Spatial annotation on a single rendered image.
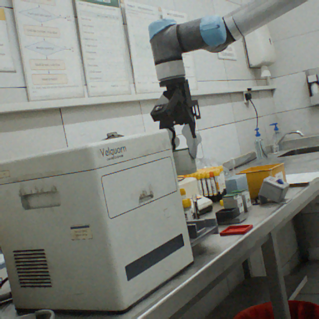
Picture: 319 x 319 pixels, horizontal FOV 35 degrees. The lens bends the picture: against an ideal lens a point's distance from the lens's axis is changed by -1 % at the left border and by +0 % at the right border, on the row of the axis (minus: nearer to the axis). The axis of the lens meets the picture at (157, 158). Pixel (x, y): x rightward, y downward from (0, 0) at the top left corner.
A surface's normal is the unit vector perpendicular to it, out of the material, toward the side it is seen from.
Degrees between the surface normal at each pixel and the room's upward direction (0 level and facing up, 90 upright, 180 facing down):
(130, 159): 90
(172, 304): 90
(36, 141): 90
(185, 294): 90
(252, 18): 110
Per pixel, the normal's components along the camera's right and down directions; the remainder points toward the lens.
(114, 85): 0.87, -0.06
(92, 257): -0.50, 0.15
